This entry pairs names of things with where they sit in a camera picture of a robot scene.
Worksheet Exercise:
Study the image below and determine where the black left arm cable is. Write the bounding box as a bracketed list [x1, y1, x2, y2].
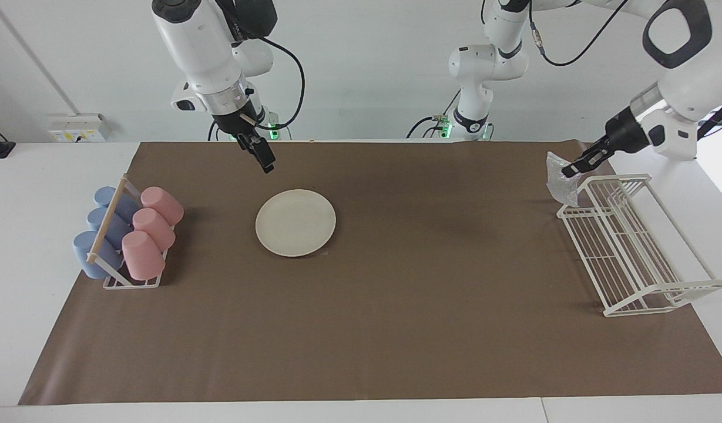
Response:
[405, 0, 632, 140]

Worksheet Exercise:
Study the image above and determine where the blue plastic cup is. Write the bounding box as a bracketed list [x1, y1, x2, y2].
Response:
[87, 207, 132, 250]
[94, 186, 141, 224]
[73, 231, 125, 280]

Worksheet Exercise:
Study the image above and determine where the white wall socket box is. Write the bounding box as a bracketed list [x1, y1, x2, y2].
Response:
[48, 113, 110, 143]

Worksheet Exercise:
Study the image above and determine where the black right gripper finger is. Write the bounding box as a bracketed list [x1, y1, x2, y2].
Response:
[237, 134, 261, 162]
[252, 138, 277, 174]

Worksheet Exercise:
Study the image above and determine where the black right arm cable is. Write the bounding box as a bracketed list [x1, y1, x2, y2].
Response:
[207, 35, 307, 142]

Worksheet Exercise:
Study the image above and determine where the brown table mat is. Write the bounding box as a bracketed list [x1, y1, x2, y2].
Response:
[18, 140, 722, 406]

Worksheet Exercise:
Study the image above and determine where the clear plastic wrapper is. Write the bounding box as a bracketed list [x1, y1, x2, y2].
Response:
[546, 152, 586, 207]

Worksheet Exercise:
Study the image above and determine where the cup rack with wooden rod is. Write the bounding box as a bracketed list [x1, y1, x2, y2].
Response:
[86, 174, 176, 290]

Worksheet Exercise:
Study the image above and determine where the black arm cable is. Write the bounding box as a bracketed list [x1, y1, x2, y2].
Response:
[405, 0, 632, 140]
[207, 35, 307, 142]

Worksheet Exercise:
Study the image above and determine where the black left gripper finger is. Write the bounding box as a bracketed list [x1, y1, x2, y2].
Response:
[578, 140, 612, 168]
[562, 154, 602, 178]

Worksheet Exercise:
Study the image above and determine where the cream round plate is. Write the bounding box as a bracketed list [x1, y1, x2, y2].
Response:
[255, 189, 337, 258]

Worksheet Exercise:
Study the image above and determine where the white wire dish rack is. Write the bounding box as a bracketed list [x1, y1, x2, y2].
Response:
[557, 173, 722, 318]

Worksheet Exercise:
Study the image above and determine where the pink plastic cup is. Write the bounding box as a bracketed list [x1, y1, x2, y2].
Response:
[132, 208, 176, 252]
[140, 186, 184, 227]
[122, 230, 166, 281]

